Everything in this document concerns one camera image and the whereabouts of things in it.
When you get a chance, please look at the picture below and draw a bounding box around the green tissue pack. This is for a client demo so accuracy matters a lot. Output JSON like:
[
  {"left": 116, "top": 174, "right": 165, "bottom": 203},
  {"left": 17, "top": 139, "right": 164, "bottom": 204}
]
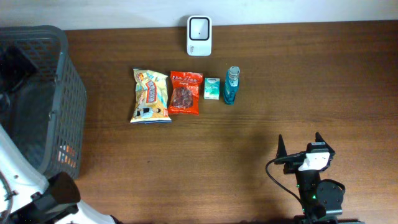
[{"left": 203, "top": 78, "right": 220, "bottom": 100}]

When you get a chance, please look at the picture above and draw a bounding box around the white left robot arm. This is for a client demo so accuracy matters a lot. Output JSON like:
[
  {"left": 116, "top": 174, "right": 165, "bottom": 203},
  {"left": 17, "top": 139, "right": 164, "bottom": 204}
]
[{"left": 1, "top": 128, "right": 120, "bottom": 224}]

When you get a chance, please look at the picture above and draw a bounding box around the orange tissue pack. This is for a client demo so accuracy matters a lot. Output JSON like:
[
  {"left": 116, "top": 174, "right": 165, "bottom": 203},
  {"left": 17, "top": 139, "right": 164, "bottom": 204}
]
[{"left": 57, "top": 145, "right": 78, "bottom": 169}]

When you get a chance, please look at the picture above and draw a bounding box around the yellow wipes bag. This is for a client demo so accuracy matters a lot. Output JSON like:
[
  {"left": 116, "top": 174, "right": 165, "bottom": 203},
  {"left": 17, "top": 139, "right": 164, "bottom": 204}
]
[{"left": 130, "top": 68, "right": 172, "bottom": 124}]

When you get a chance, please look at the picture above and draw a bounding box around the grey plastic basket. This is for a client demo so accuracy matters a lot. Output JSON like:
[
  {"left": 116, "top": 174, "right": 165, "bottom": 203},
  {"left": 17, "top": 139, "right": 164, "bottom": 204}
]
[{"left": 1, "top": 26, "right": 87, "bottom": 179}]

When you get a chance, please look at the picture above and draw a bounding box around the red candy bag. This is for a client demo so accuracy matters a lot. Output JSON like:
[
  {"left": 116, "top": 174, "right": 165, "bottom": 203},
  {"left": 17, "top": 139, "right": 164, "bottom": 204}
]
[{"left": 169, "top": 71, "right": 203, "bottom": 114}]

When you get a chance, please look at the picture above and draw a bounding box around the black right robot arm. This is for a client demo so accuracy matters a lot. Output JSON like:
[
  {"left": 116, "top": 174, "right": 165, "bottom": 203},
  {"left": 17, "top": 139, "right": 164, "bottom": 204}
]
[{"left": 274, "top": 133, "right": 346, "bottom": 224}]

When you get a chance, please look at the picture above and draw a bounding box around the blue mouthwash bottle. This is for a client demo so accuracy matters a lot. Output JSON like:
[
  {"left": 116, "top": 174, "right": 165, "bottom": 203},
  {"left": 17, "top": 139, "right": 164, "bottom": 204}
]
[{"left": 223, "top": 66, "right": 240, "bottom": 105}]

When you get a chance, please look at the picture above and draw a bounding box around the white barcode scanner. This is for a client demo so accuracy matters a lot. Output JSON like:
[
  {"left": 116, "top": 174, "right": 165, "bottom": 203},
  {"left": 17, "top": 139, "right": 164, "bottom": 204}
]
[{"left": 187, "top": 16, "right": 213, "bottom": 57}]

